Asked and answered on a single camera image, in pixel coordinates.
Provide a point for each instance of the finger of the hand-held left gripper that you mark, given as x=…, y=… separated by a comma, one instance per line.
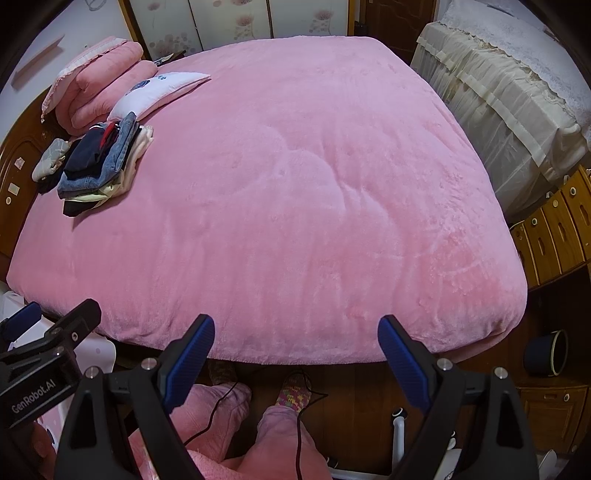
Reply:
x=76, y=323
x=23, y=318

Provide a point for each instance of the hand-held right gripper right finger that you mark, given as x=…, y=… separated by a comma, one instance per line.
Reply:
x=401, y=364

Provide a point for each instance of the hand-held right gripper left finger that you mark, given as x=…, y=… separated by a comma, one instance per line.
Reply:
x=191, y=364

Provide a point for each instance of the multicoloured knitted sock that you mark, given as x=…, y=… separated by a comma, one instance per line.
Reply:
x=221, y=371
x=293, y=392

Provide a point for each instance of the person's left leg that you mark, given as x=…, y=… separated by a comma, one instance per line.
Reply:
x=203, y=410

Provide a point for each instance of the person's leg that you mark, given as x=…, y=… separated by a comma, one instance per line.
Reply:
x=203, y=410
x=281, y=443

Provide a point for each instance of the dark wooden headboard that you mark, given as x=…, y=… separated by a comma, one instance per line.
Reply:
x=14, y=221

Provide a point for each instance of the black folded garment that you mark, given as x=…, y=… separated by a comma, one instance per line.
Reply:
x=76, y=208

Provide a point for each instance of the person's right leg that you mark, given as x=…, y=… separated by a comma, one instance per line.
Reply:
x=281, y=443

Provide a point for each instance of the navy round basket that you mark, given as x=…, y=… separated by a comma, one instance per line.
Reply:
x=540, y=357

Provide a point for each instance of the low wooden cabinet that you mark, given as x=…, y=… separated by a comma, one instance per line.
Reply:
x=554, y=410

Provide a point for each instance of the grey patterned folded garment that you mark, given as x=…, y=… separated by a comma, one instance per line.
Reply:
x=51, y=157

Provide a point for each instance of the folded blue jeans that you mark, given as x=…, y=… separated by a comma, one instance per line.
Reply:
x=117, y=152

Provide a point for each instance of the pink plush blanket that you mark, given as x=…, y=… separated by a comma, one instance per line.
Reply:
x=300, y=207

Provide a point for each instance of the wooden drawer cabinet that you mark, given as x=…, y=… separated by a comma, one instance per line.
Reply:
x=554, y=230

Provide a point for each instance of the folded pink quilt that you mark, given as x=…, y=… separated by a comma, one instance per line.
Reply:
x=97, y=87

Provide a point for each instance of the white pillow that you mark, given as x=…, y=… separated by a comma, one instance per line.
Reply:
x=157, y=90

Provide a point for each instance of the cream ruffled furniture cover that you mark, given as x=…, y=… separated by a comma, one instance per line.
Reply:
x=498, y=106

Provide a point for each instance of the small black object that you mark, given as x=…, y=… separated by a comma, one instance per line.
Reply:
x=168, y=57

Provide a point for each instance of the floral wardrobe doors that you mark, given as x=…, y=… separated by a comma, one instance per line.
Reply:
x=231, y=23

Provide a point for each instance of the dark wooden door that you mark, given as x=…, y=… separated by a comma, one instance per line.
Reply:
x=397, y=23

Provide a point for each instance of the white lace cover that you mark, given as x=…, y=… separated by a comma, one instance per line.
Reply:
x=531, y=41

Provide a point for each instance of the white metal frame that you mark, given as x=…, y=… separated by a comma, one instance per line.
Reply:
x=399, y=438

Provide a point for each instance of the wooden wall strip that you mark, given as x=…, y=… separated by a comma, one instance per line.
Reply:
x=39, y=60

